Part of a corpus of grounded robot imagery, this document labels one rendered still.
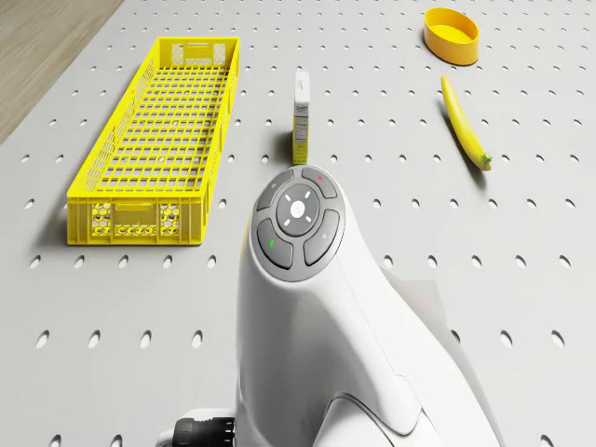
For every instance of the yellow basket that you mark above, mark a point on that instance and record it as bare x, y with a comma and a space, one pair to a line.
158, 153

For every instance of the flat-sided can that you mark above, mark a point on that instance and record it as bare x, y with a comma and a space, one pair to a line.
301, 121

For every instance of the banana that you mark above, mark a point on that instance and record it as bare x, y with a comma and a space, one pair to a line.
463, 123

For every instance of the yellow bowl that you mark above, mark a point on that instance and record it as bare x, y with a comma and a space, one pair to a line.
454, 42

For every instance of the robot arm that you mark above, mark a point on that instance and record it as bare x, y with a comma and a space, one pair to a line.
321, 335

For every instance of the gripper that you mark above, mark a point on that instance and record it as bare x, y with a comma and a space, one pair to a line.
205, 426

